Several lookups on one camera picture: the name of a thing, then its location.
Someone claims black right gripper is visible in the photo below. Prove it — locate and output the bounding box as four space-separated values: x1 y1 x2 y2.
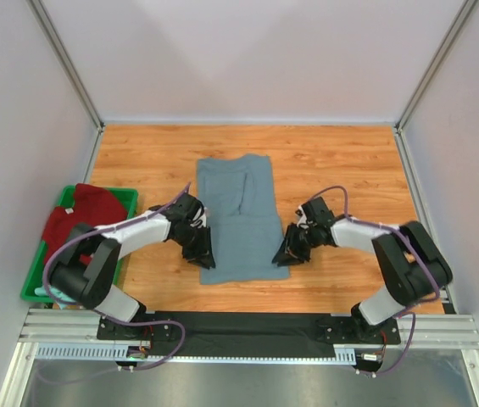
271 223 319 267

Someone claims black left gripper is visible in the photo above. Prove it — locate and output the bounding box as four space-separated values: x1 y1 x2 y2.
172 223 215 270

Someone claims blue grey t shirt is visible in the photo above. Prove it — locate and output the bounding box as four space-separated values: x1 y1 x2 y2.
197 154 290 285

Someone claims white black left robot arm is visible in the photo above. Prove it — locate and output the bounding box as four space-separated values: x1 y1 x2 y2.
42 208 215 340

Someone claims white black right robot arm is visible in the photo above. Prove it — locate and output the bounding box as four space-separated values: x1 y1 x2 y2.
272 215 453 343

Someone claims black base mat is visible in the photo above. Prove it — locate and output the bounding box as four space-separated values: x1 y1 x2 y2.
97 311 401 358

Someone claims red t shirt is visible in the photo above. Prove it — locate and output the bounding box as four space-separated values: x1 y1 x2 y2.
42 183 138 265

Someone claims mint green t shirt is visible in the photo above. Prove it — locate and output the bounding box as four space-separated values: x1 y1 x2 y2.
35 273 86 309

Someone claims green plastic bin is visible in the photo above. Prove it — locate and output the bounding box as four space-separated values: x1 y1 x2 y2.
20 185 136 303

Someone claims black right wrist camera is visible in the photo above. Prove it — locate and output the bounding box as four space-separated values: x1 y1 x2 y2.
296 197 336 227

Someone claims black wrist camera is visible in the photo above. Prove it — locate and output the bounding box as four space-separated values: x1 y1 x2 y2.
296 197 336 227
168 193 207 228

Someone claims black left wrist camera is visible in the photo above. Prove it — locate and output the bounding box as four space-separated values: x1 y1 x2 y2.
168 193 207 228

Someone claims white slotted cable duct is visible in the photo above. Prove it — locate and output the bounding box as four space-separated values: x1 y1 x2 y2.
35 343 356 366

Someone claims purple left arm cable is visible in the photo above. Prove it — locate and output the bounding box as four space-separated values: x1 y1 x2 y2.
35 181 187 385

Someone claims aluminium back rail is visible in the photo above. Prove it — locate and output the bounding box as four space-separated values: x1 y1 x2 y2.
102 120 397 127

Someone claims aluminium frame rail front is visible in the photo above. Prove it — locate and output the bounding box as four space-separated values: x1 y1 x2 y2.
18 309 479 350

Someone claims aluminium frame post right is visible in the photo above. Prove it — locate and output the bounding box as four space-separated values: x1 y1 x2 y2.
394 0 479 132

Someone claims aluminium frame post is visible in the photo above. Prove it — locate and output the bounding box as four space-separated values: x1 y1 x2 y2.
26 0 104 131
394 0 479 132

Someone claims aluminium frame post left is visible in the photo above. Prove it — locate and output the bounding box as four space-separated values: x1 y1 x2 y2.
26 0 104 131

